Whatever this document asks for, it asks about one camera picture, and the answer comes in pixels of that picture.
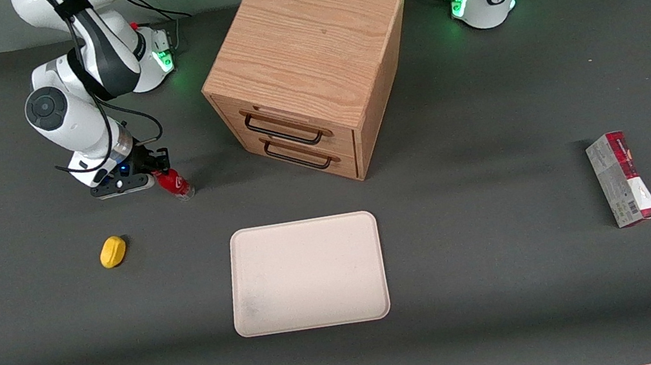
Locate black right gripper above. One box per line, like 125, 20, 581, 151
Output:
112, 143, 173, 181

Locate wooden two-drawer cabinet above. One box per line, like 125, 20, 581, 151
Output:
187, 0, 434, 204

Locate yellow toy lemon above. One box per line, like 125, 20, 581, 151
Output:
97, 234, 130, 270

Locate black handle of lower drawer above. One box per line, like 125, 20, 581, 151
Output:
263, 131, 340, 178

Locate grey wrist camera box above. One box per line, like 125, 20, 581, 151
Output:
89, 171, 157, 201

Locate black handle of higher drawer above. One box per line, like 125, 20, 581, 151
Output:
241, 100, 328, 155

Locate red coke bottle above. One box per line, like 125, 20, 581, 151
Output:
153, 167, 197, 205

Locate red and white carton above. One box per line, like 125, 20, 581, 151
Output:
583, 126, 651, 232

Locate black cables at right arm base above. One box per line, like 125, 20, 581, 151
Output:
123, 0, 192, 30

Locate white rectangular tray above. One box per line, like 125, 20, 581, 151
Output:
219, 208, 393, 342

